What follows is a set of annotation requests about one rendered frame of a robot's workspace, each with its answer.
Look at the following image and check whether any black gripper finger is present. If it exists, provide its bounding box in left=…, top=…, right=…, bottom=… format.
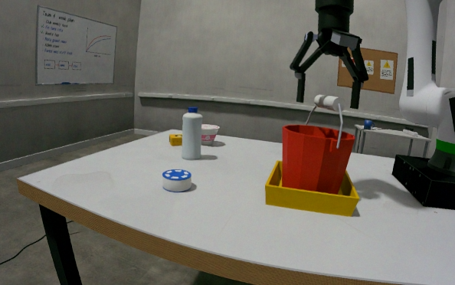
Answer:
left=290, top=31, right=334, bottom=103
left=339, top=43, right=368, bottom=110

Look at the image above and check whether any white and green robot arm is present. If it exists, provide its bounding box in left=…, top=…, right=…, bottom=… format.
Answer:
left=315, top=0, right=455, bottom=176

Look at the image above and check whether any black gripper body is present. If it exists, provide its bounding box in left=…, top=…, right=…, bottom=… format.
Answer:
left=316, top=8, right=350, bottom=57

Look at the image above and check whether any red pail with white handle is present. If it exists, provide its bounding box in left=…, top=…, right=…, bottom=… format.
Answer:
left=282, top=95, right=355, bottom=195

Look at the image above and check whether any yellow rectangular tray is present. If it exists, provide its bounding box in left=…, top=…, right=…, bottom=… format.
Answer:
left=265, top=160, right=359, bottom=217

